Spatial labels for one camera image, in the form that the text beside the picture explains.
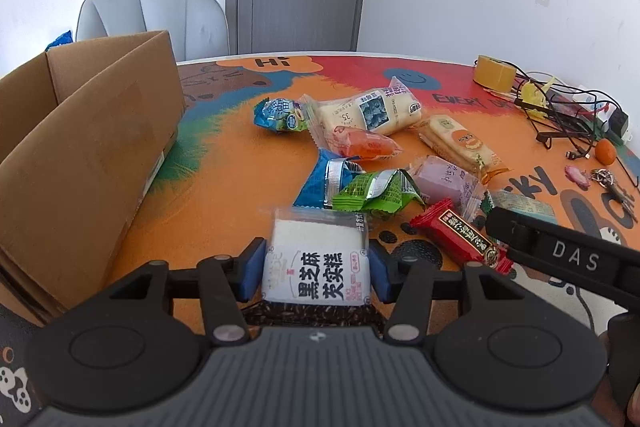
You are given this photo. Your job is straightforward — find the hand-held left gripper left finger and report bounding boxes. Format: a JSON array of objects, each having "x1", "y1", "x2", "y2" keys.
[{"x1": 100, "y1": 237, "x2": 267, "y2": 349}]

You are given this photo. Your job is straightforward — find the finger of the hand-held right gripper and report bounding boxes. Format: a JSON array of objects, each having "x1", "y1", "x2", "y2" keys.
[{"x1": 485, "y1": 206, "x2": 640, "y2": 309}]

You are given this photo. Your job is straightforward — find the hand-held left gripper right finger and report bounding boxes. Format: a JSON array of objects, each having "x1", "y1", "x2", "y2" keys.
[{"x1": 369, "y1": 239, "x2": 538, "y2": 345}]

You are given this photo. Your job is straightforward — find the white black sesame snack packet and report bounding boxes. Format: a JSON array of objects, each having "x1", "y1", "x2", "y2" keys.
[{"x1": 245, "y1": 206, "x2": 388, "y2": 330}]

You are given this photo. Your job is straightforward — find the red snack packet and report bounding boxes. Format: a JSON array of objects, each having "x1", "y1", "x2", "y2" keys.
[{"x1": 410, "y1": 199, "x2": 515, "y2": 277}]

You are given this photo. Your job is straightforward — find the blue silver snack packet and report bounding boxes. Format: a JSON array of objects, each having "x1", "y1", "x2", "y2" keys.
[{"x1": 292, "y1": 148, "x2": 366, "y2": 210}]

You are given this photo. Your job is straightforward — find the orange red jelly packet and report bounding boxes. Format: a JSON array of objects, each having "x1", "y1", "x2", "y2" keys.
[{"x1": 306, "y1": 127, "x2": 403, "y2": 160}]

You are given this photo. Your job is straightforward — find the orange rice cracker packet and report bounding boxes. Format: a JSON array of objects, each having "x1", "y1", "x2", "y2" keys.
[{"x1": 417, "y1": 114, "x2": 511, "y2": 182}]

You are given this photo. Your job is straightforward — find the brown cardboard box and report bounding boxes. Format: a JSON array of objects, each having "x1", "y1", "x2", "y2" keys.
[{"x1": 0, "y1": 30, "x2": 188, "y2": 328}]

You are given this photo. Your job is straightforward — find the pale green snack packet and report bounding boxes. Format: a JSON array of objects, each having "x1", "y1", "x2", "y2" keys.
[{"x1": 480, "y1": 189, "x2": 558, "y2": 224}]

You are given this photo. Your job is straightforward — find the colourful printed table mat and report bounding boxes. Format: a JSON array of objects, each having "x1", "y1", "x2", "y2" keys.
[{"x1": 0, "y1": 52, "x2": 640, "y2": 427}]

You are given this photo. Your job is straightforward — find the metal keys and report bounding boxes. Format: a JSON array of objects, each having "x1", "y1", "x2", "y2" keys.
[{"x1": 590, "y1": 168, "x2": 638, "y2": 223}]

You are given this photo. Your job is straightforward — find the orange mandarin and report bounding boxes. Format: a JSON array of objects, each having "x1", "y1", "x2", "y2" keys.
[{"x1": 595, "y1": 139, "x2": 617, "y2": 165}]

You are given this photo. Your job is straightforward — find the purple snack packet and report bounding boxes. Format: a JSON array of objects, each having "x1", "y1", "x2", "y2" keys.
[{"x1": 409, "y1": 155, "x2": 488, "y2": 220}]

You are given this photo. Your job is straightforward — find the black power adapter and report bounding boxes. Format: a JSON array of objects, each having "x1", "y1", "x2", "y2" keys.
[{"x1": 607, "y1": 109, "x2": 631, "y2": 138}]

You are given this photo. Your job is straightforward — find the blue green candy packet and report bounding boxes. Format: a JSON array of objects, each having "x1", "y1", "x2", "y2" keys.
[{"x1": 252, "y1": 97, "x2": 311, "y2": 135}]

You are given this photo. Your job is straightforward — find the cream bread packet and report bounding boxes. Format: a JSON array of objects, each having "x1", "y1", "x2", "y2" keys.
[{"x1": 299, "y1": 76, "x2": 423, "y2": 140}]

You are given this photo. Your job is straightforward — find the yellow toy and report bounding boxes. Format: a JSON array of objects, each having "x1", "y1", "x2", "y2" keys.
[{"x1": 515, "y1": 77, "x2": 558, "y2": 118}]

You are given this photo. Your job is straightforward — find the white power strip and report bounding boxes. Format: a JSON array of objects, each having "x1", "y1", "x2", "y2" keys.
[{"x1": 545, "y1": 83, "x2": 616, "y2": 130}]

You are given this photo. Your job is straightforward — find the yellow tape roll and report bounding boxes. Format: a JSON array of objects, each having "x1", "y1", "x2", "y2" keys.
[{"x1": 473, "y1": 55, "x2": 518, "y2": 92}]

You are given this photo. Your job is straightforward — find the grey chair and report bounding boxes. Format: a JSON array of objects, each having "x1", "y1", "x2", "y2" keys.
[{"x1": 75, "y1": 0, "x2": 231, "y2": 62}]

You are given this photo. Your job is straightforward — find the blue plastic bag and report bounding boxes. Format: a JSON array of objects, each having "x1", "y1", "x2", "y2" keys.
[{"x1": 45, "y1": 29, "x2": 76, "y2": 52}]

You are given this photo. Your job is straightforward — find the pink keychain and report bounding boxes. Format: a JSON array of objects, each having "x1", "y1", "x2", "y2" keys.
[{"x1": 565, "y1": 164, "x2": 592, "y2": 188}]

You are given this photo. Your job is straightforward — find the black wire stand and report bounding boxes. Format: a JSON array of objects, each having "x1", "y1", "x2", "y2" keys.
[{"x1": 530, "y1": 107, "x2": 601, "y2": 152}]

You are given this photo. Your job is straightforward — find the tangled black cables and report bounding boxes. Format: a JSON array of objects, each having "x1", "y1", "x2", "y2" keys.
[{"x1": 510, "y1": 64, "x2": 623, "y2": 160}]

